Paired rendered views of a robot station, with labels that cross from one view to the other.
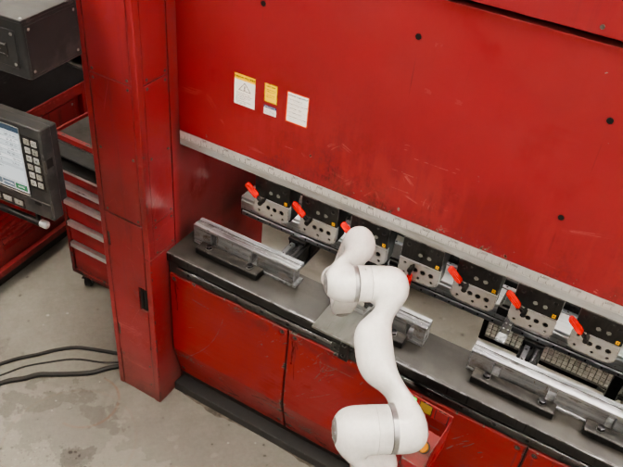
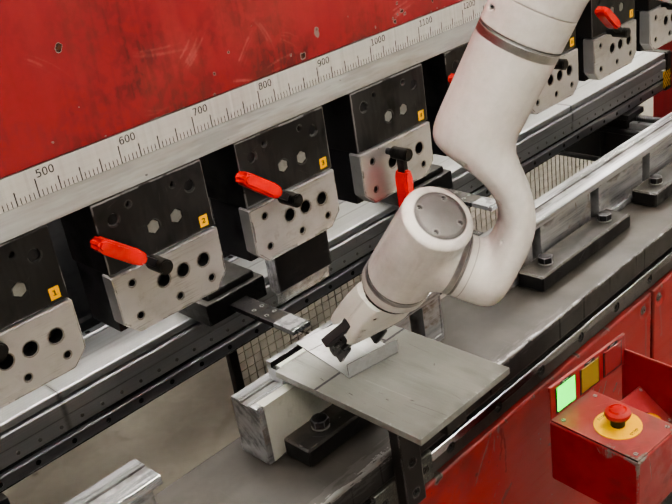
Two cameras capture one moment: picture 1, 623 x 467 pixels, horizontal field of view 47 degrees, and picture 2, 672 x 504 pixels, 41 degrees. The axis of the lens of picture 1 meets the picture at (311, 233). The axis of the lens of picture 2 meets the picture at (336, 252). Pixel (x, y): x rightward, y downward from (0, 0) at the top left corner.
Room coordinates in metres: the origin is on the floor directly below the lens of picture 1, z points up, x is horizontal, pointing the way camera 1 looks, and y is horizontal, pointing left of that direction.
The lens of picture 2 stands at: (1.51, 0.79, 1.68)
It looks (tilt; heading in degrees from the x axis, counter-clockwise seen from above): 26 degrees down; 292
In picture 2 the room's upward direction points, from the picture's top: 9 degrees counter-clockwise
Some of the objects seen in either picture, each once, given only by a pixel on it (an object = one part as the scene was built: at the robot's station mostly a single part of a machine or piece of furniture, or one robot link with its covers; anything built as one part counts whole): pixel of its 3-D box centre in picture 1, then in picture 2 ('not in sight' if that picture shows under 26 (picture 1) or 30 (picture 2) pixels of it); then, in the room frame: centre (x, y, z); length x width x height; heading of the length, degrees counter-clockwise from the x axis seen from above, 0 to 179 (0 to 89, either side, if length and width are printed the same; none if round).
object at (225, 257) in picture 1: (229, 260); not in sight; (2.21, 0.32, 0.89); 0.30 x 0.05 x 0.03; 64
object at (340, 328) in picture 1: (351, 315); (389, 372); (1.86, -0.17, 1.00); 0.26 x 0.18 x 0.01; 154
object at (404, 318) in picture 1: (379, 311); (346, 364); (1.97, -0.29, 0.92); 0.39 x 0.06 x 0.10; 64
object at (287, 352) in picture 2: not in sight; (324, 340); (1.99, -0.26, 0.98); 0.20 x 0.03 x 0.03; 64
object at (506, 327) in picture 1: (511, 318); (440, 188); (1.92, -0.76, 1.01); 0.26 x 0.12 x 0.05; 154
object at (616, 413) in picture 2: not in sight; (617, 418); (1.58, -0.38, 0.79); 0.04 x 0.04 x 0.04
